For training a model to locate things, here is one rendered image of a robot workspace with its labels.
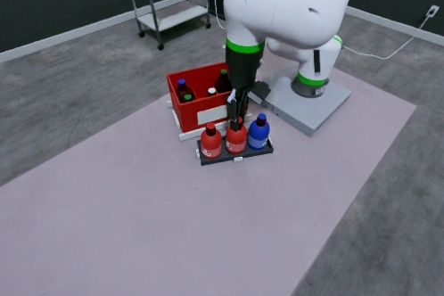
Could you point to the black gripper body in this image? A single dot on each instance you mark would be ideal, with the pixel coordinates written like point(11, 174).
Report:
point(240, 80)

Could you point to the dark brown bottle with white cap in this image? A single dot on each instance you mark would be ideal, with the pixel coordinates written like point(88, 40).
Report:
point(211, 92)

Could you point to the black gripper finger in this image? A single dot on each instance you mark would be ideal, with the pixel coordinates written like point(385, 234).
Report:
point(245, 101)
point(233, 105)

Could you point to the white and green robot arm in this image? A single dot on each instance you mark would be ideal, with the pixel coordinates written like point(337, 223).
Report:
point(304, 24)

